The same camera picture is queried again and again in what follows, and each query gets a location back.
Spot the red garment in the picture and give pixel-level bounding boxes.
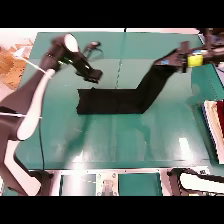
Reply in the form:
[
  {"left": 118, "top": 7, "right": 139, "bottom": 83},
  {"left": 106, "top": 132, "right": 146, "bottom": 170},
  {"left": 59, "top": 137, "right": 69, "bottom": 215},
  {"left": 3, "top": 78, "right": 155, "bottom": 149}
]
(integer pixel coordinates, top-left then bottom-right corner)
[{"left": 215, "top": 99, "right": 224, "bottom": 142}]

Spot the silver frame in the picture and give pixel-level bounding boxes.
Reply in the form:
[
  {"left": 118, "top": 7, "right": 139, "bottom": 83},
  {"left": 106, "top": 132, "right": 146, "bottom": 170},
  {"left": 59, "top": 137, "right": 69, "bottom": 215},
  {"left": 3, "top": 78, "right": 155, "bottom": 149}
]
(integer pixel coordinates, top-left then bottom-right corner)
[{"left": 28, "top": 166, "right": 224, "bottom": 197}]

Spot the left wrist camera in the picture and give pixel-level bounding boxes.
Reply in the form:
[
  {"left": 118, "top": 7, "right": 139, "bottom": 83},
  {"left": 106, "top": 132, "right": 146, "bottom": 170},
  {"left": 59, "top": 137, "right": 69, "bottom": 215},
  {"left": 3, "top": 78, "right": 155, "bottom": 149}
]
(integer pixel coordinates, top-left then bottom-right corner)
[{"left": 82, "top": 40, "right": 103, "bottom": 62}]

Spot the white garment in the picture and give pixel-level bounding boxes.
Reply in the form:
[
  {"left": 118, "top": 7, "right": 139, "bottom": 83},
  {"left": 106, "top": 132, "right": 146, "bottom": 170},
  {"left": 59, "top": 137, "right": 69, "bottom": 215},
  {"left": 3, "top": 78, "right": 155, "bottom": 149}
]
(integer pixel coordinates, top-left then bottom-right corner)
[{"left": 203, "top": 100, "right": 224, "bottom": 165}]

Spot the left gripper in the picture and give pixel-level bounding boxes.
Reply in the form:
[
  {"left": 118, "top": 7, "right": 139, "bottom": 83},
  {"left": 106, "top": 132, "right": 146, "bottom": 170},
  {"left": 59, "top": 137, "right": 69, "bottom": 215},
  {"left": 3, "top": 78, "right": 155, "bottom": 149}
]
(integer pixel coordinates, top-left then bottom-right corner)
[{"left": 75, "top": 64, "right": 104, "bottom": 84}]

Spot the black cable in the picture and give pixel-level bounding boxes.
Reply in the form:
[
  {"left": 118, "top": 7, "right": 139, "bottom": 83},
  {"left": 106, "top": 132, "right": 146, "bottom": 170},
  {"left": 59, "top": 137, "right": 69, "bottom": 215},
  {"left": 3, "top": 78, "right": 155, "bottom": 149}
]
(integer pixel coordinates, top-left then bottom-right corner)
[{"left": 36, "top": 118, "right": 46, "bottom": 172}]

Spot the black garment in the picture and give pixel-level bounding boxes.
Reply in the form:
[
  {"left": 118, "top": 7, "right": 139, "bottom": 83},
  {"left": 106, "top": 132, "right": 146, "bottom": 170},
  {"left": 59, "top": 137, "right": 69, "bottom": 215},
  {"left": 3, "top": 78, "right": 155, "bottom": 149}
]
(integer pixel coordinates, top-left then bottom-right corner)
[{"left": 76, "top": 62, "right": 183, "bottom": 116}]

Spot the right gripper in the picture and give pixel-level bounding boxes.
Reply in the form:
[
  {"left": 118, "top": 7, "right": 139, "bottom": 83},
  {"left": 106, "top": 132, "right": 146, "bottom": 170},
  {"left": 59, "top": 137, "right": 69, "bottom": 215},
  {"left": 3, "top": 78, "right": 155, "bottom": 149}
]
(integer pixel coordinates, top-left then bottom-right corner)
[{"left": 156, "top": 48, "right": 188, "bottom": 73}]

